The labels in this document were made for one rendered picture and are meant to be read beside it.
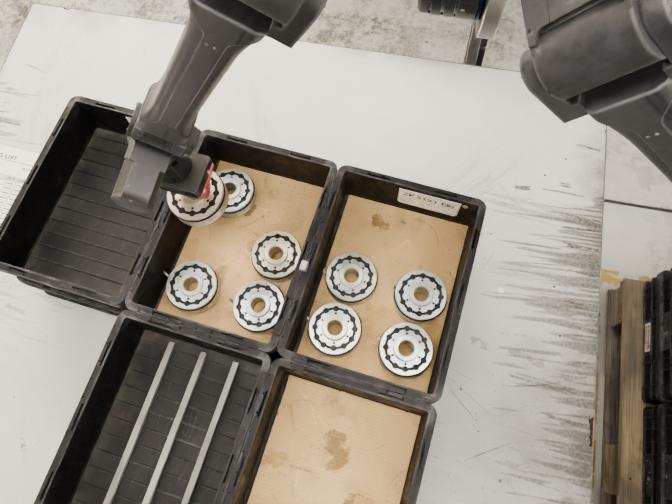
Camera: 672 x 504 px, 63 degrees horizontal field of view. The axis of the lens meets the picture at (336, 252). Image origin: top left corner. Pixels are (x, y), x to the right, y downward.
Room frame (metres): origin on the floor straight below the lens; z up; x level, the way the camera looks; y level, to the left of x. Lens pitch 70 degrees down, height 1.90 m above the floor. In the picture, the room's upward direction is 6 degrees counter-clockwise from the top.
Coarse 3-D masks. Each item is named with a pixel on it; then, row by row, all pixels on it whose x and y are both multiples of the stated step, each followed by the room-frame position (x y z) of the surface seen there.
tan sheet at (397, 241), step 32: (352, 224) 0.44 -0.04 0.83; (384, 224) 0.44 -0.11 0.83; (416, 224) 0.43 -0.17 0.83; (448, 224) 0.42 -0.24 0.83; (384, 256) 0.37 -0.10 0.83; (416, 256) 0.36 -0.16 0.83; (448, 256) 0.35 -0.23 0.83; (320, 288) 0.31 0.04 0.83; (384, 288) 0.30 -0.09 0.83; (448, 288) 0.28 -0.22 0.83; (384, 320) 0.23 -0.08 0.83; (352, 352) 0.17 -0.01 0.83; (416, 384) 0.10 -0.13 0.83
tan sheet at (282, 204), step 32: (256, 192) 0.54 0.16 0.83; (288, 192) 0.53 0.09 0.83; (320, 192) 0.53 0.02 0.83; (224, 224) 0.47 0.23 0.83; (256, 224) 0.46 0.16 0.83; (288, 224) 0.46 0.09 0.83; (192, 256) 0.41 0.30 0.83; (224, 256) 0.40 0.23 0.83; (192, 288) 0.34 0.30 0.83; (224, 288) 0.33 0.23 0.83; (192, 320) 0.27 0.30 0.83; (224, 320) 0.26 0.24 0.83
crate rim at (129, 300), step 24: (240, 144) 0.60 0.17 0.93; (264, 144) 0.60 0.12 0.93; (336, 168) 0.53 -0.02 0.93; (168, 216) 0.46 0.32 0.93; (312, 240) 0.38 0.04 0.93; (144, 264) 0.36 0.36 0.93; (288, 288) 0.29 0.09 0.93; (144, 312) 0.27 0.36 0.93; (288, 312) 0.24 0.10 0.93; (216, 336) 0.21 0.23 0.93; (240, 336) 0.21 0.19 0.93
